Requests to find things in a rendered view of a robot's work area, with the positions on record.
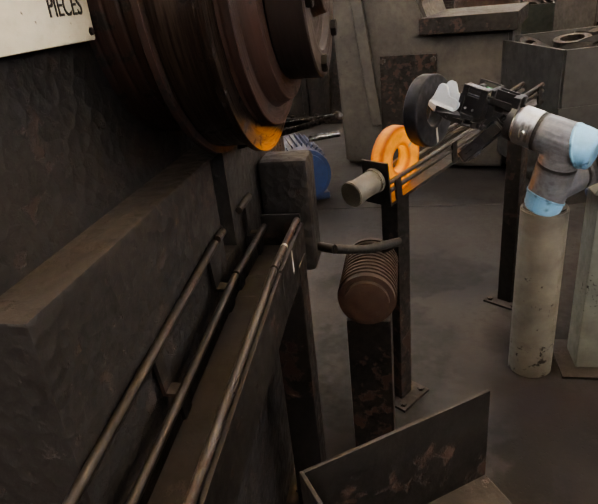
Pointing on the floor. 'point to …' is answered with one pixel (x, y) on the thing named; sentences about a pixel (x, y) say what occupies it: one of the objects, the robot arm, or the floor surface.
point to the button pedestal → (595, 283)
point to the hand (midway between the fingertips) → (428, 101)
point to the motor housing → (370, 338)
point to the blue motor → (313, 162)
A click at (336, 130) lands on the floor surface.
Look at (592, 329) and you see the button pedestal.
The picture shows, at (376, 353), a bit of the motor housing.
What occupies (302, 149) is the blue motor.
